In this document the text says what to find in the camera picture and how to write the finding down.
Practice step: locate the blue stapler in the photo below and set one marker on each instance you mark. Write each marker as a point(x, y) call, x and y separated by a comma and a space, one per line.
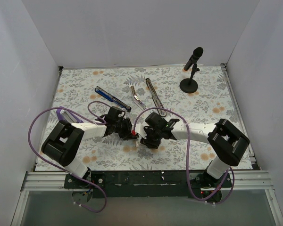
point(112, 98)

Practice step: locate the floral table mat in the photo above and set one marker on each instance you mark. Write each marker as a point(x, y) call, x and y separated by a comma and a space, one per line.
point(211, 102)

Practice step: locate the aluminium frame rail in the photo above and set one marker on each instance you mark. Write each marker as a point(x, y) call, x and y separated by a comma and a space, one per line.
point(54, 181)

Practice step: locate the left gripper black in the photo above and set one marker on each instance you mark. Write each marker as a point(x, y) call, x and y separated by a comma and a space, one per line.
point(128, 128)

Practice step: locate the purple stapler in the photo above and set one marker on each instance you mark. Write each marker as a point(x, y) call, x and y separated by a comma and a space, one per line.
point(67, 116)

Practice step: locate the white stapler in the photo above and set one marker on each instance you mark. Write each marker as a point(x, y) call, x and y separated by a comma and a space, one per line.
point(136, 99)

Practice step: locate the black microphone on stand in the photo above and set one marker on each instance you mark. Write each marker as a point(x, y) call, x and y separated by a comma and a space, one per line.
point(189, 85)

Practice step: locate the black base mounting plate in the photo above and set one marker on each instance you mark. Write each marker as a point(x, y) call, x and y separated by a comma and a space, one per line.
point(151, 183)

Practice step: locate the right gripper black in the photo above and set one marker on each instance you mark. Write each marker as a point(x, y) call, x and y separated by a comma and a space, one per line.
point(147, 136)

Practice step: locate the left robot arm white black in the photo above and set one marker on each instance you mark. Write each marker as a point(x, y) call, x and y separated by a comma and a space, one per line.
point(63, 142)

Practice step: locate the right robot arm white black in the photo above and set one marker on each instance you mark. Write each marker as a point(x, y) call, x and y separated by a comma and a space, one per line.
point(228, 142)

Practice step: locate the small staple box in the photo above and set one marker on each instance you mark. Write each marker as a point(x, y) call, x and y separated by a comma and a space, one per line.
point(138, 144)

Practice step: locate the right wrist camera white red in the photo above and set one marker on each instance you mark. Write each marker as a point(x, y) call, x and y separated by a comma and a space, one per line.
point(139, 130)

